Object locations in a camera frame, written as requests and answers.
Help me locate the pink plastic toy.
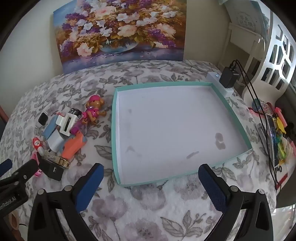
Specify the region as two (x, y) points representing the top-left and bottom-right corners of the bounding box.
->
(30, 152), (42, 178)

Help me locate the white openwork chair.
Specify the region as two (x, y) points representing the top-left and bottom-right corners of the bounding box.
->
(245, 14), (296, 91)

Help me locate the red glue bottle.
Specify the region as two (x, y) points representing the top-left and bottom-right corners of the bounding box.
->
(32, 137), (45, 156)

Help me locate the white power strip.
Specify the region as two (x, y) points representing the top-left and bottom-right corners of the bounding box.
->
(206, 72), (233, 97)

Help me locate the grey floral blanket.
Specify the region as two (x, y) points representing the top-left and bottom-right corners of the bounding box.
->
(0, 60), (278, 241)

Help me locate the white hair claw clip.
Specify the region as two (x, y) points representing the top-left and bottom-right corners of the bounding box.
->
(56, 112), (80, 137)

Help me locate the floral still-life painting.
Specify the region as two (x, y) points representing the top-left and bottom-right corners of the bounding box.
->
(53, 0), (187, 75)

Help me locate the black power adapter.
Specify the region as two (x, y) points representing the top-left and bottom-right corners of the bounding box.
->
(219, 67), (240, 89)

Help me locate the white charger cube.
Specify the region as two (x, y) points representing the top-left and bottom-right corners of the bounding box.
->
(47, 131), (67, 153)

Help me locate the round colourful disc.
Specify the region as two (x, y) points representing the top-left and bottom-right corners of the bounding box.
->
(253, 98), (266, 114)

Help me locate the smartphone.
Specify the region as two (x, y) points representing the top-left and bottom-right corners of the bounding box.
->
(265, 113), (279, 168)

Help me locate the small orange blue toy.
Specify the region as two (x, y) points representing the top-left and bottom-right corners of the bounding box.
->
(43, 112), (63, 141)

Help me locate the pink toy dog figure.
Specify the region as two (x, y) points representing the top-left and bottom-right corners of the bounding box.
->
(71, 95), (107, 135)

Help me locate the teal cardboard box tray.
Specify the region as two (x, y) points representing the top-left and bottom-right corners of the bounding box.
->
(111, 81), (252, 187)

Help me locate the pile of colourful small toys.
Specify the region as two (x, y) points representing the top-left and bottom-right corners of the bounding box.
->
(275, 116), (296, 163)

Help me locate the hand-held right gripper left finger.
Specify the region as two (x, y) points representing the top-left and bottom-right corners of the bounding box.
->
(27, 163), (104, 241)

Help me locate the pink marker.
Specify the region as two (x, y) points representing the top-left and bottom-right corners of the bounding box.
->
(275, 107), (287, 127)

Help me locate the black charger plug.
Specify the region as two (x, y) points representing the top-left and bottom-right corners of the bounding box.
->
(38, 156), (65, 181)

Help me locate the reddish-brown wooden board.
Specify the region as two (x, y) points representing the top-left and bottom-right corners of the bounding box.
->
(0, 104), (10, 123)

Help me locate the black cable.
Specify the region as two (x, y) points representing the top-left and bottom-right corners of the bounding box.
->
(232, 60), (281, 189)
(231, 60), (280, 188)

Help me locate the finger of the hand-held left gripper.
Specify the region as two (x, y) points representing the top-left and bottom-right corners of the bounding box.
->
(0, 159), (38, 189)
(0, 159), (13, 178)

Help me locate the white smartwatch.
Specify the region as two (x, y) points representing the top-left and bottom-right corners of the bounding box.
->
(35, 112), (48, 127)

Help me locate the white side table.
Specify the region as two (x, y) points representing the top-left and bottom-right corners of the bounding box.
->
(218, 22), (266, 77)

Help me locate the large orange blue toy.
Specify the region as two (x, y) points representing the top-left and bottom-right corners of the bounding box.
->
(61, 133), (88, 160)

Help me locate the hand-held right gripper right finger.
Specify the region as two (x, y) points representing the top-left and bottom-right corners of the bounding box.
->
(198, 164), (274, 241)

